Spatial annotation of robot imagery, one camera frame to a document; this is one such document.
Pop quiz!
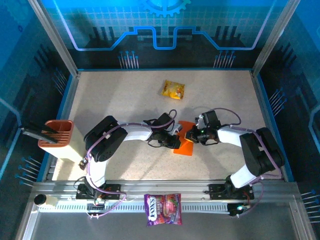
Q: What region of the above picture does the aluminium frame post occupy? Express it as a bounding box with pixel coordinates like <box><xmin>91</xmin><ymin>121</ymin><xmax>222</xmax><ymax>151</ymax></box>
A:
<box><xmin>251</xmin><ymin>0</ymin><xmax>302</xmax><ymax>77</ymax></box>
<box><xmin>26</xmin><ymin>0</ymin><xmax>81</xmax><ymax>78</ymax></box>

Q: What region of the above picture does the aluminium side rail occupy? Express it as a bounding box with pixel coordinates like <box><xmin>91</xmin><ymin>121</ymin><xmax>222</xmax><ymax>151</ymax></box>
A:
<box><xmin>41</xmin><ymin>71</ymin><xmax>81</xmax><ymax>182</ymax></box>
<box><xmin>250</xmin><ymin>70</ymin><xmax>288</xmax><ymax>181</ymax></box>

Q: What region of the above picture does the orange paper sheet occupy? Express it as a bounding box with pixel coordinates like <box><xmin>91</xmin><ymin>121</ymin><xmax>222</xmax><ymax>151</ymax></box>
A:
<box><xmin>173</xmin><ymin>120</ymin><xmax>196</xmax><ymax>157</ymax></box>

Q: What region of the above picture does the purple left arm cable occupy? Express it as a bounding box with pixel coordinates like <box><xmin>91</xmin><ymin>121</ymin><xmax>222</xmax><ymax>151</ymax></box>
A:
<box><xmin>84</xmin><ymin>109</ymin><xmax>178</xmax><ymax>220</ymax></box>

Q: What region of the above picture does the yellow snack packet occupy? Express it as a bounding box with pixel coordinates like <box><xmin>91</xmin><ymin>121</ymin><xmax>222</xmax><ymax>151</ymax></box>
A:
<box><xmin>160</xmin><ymin>79</ymin><xmax>186</xmax><ymax>100</ymax></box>

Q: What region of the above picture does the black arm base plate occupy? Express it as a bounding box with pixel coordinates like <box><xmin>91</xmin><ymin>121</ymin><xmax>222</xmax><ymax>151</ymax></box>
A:
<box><xmin>208</xmin><ymin>183</ymin><xmax>255</xmax><ymax>201</ymax></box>
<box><xmin>75</xmin><ymin>183</ymin><xmax>122</xmax><ymax>200</ymax></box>

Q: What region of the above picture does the small controller board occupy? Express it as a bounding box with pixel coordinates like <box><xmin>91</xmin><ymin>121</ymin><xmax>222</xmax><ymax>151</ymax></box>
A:
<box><xmin>227</xmin><ymin>202</ymin><xmax>251</xmax><ymax>217</ymax></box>
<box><xmin>86</xmin><ymin>198</ymin><xmax>106</xmax><ymax>213</ymax></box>

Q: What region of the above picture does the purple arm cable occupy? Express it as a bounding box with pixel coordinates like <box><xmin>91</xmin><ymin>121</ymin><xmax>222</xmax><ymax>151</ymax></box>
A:
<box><xmin>84</xmin><ymin>109</ymin><xmax>178</xmax><ymax>220</ymax></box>
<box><xmin>208</xmin><ymin>107</ymin><xmax>285</xmax><ymax>218</ymax></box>

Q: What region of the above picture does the orange and beige utensil holder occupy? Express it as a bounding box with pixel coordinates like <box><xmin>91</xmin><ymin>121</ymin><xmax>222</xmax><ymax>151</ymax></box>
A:
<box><xmin>37</xmin><ymin>119</ymin><xmax>87</xmax><ymax>163</ymax></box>

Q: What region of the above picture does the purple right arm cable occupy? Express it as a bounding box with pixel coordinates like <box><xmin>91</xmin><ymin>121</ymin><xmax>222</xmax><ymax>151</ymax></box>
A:
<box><xmin>208</xmin><ymin>107</ymin><xmax>285</xmax><ymax>218</ymax></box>

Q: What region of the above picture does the black flat tool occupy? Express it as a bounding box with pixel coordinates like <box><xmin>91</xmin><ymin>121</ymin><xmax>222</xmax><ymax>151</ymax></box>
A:
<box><xmin>20</xmin><ymin>126</ymin><xmax>59</xmax><ymax>145</ymax></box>

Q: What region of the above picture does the black thin stick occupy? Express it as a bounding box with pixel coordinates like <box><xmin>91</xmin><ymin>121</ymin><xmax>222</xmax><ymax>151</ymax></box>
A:
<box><xmin>26</xmin><ymin>121</ymin><xmax>60</xmax><ymax>134</ymax></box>

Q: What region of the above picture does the purple candy bag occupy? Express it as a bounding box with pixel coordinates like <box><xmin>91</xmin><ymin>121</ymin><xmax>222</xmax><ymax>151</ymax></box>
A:
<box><xmin>143</xmin><ymin>193</ymin><xmax>183</xmax><ymax>227</ymax></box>

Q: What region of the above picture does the white slotted cable duct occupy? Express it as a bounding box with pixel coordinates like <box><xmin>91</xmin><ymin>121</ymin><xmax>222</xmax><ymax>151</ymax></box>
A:
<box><xmin>38</xmin><ymin>200</ymin><xmax>231</xmax><ymax>214</ymax></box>

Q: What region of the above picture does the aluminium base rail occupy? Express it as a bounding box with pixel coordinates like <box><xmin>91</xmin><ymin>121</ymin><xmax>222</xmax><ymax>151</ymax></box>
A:
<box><xmin>29</xmin><ymin>179</ymin><xmax>301</xmax><ymax>201</ymax></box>

